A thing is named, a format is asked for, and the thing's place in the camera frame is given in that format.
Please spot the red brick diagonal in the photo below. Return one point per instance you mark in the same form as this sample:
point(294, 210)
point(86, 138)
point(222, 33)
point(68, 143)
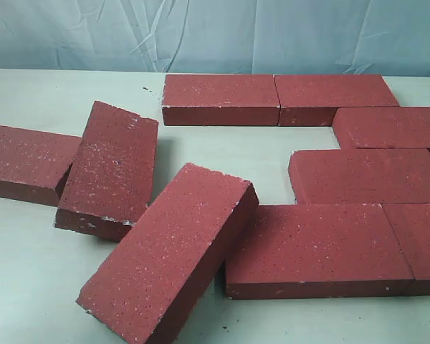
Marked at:
point(147, 287)

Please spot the red brick right second row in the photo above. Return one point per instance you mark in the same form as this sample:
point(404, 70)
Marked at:
point(382, 127)

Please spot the blue wrinkled backdrop cloth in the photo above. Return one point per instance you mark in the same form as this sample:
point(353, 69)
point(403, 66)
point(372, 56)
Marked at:
point(245, 37)

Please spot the red brick right third row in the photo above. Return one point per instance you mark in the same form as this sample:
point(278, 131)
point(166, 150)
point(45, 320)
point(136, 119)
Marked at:
point(361, 176)

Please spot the red brick front large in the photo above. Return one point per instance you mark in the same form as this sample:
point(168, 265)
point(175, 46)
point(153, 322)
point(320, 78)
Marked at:
point(317, 251)

